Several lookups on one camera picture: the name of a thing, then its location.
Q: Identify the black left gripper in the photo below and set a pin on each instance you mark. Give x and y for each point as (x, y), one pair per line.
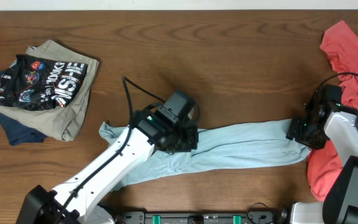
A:
(186, 139)

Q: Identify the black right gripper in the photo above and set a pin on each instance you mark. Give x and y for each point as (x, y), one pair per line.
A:
(299, 134)

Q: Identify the light blue t-shirt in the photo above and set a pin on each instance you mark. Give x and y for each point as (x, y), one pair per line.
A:
(238, 146)

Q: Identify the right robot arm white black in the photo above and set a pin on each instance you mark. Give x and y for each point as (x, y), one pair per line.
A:
(338, 123)

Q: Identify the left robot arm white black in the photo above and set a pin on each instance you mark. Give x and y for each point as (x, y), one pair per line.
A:
(76, 200)

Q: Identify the red t-shirt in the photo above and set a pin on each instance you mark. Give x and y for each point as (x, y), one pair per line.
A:
(340, 44)

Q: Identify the beige folded garment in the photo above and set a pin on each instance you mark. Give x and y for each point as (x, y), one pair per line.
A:
(63, 124)

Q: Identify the black printed folded shirt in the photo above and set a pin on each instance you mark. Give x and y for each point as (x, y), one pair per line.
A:
(37, 84)

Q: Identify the navy folded garment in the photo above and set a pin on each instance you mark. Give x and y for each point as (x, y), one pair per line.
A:
(17, 133)

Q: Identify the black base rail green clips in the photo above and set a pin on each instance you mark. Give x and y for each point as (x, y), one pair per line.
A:
(258, 213)

